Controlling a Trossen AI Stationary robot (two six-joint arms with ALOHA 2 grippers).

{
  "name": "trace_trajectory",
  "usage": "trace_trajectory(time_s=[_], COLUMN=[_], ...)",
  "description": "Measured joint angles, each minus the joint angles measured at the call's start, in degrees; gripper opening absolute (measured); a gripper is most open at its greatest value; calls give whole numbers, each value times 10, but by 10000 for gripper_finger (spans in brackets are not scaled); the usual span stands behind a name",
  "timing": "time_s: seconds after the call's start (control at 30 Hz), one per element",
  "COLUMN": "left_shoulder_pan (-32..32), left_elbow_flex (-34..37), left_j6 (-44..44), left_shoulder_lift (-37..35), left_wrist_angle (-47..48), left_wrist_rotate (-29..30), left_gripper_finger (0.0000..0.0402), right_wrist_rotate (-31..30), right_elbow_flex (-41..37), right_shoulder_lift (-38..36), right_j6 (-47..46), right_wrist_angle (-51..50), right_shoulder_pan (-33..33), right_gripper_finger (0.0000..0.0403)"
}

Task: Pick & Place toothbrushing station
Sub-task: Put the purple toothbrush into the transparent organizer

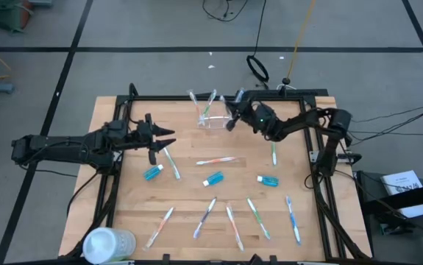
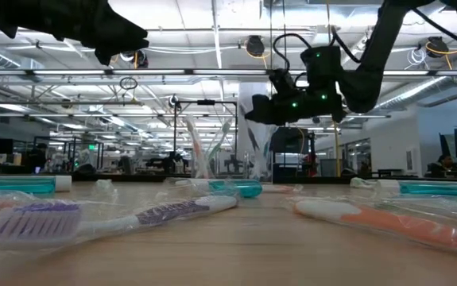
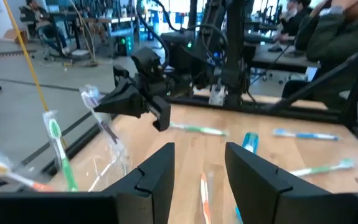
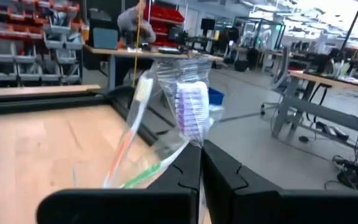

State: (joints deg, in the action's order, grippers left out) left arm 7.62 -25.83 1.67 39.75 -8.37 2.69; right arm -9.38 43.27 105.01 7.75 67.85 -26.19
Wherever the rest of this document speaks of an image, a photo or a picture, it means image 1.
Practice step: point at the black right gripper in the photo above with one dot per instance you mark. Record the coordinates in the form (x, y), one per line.
(251, 114)

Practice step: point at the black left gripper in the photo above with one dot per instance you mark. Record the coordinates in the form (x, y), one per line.
(140, 136)

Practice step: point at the blue toothbrush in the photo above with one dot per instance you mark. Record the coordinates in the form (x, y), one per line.
(224, 103)
(293, 220)

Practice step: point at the purple toothbrush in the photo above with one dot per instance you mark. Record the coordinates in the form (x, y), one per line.
(239, 95)
(204, 218)

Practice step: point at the green toothbrush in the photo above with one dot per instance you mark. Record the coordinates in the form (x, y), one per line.
(209, 103)
(273, 154)
(258, 218)
(171, 163)

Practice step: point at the blue mouthwash bottle white cap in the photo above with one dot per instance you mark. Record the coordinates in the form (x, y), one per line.
(152, 173)
(270, 181)
(215, 178)

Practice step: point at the orange toothbrush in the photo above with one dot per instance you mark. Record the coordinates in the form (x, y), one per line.
(159, 227)
(216, 160)
(195, 105)
(235, 227)

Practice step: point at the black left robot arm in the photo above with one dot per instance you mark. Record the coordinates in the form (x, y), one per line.
(60, 149)

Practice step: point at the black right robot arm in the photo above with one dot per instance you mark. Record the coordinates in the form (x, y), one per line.
(299, 123)

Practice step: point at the clear acrylic container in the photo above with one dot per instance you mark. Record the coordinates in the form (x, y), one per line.
(215, 123)

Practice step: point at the white wipes canister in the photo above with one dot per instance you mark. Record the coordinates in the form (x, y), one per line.
(104, 244)

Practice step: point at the black cart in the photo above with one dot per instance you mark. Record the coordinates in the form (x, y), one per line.
(380, 206)

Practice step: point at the white booklet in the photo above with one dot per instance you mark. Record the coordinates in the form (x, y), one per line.
(402, 184)

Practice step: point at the green bag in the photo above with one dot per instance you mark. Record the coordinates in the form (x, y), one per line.
(7, 16)

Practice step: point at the black aluminium table frame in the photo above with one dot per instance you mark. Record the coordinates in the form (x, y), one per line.
(152, 98)

